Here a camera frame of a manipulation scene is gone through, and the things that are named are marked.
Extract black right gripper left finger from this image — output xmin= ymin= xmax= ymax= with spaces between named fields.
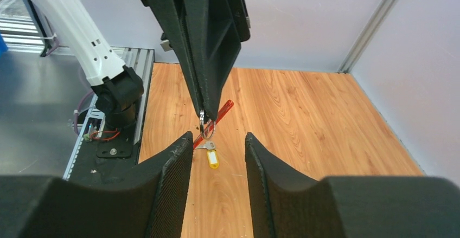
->
xmin=1 ymin=131 xmax=194 ymax=237

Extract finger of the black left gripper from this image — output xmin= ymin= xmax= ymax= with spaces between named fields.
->
xmin=180 ymin=0 xmax=241 ymax=121
xmin=141 ymin=0 xmax=203 ymax=115

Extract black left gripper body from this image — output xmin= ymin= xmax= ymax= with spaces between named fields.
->
xmin=159 ymin=0 xmax=252 ymax=52

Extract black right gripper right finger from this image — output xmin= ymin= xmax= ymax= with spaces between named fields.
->
xmin=245 ymin=133 xmax=459 ymax=237

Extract metal keyring plate with spring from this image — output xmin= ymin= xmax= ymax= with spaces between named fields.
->
xmin=193 ymin=100 xmax=234 ymax=149

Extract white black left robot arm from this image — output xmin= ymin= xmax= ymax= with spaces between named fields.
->
xmin=30 ymin=0 xmax=251 ymax=128

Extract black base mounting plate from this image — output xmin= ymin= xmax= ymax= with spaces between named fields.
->
xmin=62 ymin=96 xmax=144 ymax=183

